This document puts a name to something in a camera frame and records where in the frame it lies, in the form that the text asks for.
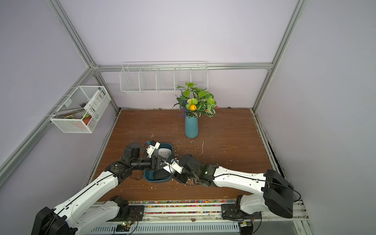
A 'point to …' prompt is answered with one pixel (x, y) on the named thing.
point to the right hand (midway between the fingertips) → (174, 167)
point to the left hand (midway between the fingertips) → (168, 163)
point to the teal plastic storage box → (149, 173)
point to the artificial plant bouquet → (195, 102)
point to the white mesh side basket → (82, 111)
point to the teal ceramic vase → (191, 127)
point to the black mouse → (160, 174)
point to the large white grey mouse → (164, 152)
